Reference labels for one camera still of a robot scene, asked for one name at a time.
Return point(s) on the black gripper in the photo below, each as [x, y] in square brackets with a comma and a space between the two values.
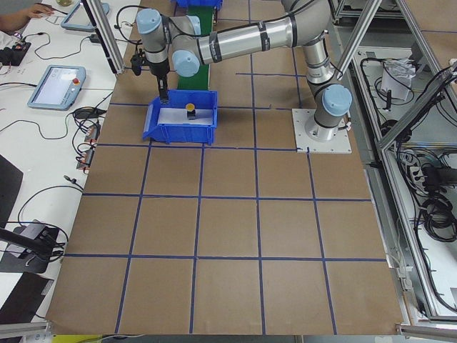
[158, 68]

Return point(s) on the yellow push button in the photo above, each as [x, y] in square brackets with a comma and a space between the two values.
[190, 111]

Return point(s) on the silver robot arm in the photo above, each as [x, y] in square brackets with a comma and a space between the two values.
[178, 43]

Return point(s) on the person's hand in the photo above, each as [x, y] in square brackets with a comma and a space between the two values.
[39, 10]

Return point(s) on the green conveyor belt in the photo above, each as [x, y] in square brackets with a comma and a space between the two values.
[199, 81]

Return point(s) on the left blue plastic bin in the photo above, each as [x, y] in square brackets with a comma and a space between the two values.
[168, 122]

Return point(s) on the blue plastic bin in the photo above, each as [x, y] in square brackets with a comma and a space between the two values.
[211, 3]
[168, 122]

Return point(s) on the right blue plastic bin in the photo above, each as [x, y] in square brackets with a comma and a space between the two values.
[211, 3]

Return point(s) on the black power adapter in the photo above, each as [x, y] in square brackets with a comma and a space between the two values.
[93, 38]

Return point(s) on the near teach pendant tablet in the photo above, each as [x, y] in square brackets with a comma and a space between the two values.
[58, 88]

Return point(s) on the teach pendant tablet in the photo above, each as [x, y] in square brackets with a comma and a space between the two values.
[77, 20]
[58, 88]

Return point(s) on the far teach pendant tablet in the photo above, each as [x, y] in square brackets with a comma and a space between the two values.
[77, 20]

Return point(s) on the brown paper table mat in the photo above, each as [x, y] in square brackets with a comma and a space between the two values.
[244, 236]

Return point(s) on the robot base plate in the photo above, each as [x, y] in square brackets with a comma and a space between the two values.
[312, 138]

